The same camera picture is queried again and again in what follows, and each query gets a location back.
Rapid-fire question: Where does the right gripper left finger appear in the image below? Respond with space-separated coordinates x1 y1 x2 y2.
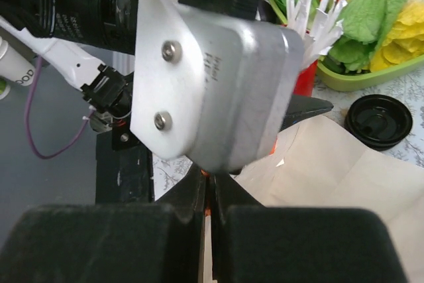
1 165 207 282

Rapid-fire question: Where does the yellow toy leaf vegetable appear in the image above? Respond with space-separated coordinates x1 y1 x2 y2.
369 0 423 72

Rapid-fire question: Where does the paper takeout bag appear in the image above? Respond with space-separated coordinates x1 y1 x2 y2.
201 115 424 283

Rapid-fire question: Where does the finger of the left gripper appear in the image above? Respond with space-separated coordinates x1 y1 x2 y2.
281 94 334 131

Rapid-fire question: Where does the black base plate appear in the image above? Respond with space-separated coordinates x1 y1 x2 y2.
95 131 154 204

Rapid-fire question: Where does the brown paper coffee cup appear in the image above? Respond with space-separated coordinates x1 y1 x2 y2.
1 38 34 99

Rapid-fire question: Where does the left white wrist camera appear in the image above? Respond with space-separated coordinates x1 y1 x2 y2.
130 0 292 172

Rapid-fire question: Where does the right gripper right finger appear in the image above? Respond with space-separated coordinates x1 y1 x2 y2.
211 174 407 282

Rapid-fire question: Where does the toy napa cabbage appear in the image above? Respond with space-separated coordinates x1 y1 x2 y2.
329 0 407 71

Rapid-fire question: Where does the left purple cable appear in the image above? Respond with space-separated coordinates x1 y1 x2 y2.
25 56 97 160

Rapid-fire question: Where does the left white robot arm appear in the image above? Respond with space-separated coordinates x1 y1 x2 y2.
1 0 304 154

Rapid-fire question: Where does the red straw holder cup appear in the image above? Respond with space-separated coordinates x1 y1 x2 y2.
280 24 319 97

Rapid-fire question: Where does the green vegetable basket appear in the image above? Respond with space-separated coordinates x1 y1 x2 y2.
270 0 423 91

